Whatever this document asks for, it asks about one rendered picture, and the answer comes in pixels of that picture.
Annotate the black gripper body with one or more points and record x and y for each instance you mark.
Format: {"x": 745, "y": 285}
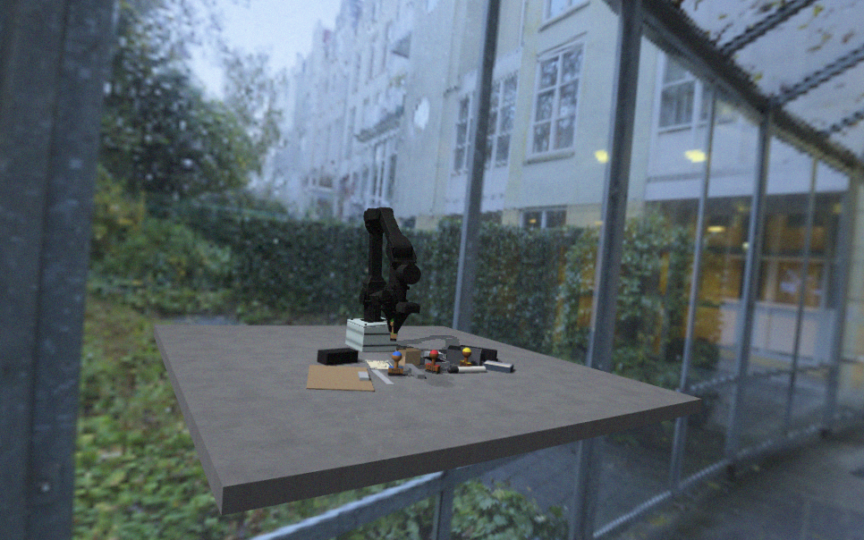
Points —
{"x": 401, "y": 304}

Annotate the cream inspection card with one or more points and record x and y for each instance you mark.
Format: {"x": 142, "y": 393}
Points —
{"x": 379, "y": 364}

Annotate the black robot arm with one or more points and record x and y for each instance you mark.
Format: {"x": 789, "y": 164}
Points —
{"x": 400, "y": 254}

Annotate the tan flat board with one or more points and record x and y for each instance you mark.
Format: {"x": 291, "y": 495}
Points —
{"x": 324, "y": 377}

